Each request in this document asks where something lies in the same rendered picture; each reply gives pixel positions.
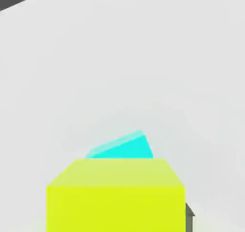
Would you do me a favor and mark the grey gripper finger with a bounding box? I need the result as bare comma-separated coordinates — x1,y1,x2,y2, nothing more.
185,202,196,232

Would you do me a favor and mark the small yellow cube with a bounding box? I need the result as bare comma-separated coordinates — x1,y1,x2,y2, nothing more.
46,158,186,232

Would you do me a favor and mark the small cyan cube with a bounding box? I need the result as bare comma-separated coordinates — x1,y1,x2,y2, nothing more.
85,129,154,159

